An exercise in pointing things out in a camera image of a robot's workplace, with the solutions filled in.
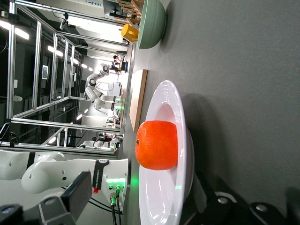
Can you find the aluminium frame structure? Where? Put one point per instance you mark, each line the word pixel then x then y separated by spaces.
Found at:
pixel 11 70

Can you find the yellow cup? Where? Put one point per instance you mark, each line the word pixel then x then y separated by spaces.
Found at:
pixel 129 32

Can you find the white round plate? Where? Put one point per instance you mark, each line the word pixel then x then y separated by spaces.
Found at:
pixel 159 194

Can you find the green ceramic bowl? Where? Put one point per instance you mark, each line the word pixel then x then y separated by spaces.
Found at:
pixel 152 23

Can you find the wooden peg drying rack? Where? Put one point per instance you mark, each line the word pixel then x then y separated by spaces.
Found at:
pixel 131 9

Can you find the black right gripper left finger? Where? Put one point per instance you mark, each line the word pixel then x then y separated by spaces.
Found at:
pixel 75 194

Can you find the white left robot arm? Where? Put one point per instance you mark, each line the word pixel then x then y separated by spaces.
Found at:
pixel 70 168

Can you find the orange fruit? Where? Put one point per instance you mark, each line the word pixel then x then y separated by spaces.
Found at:
pixel 157 145

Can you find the wooden cutting board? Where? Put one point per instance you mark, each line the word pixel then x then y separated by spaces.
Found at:
pixel 138 100

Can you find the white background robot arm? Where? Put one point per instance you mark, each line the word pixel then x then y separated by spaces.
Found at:
pixel 90 92

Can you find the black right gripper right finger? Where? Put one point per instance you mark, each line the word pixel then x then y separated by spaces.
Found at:
pixel 222 211

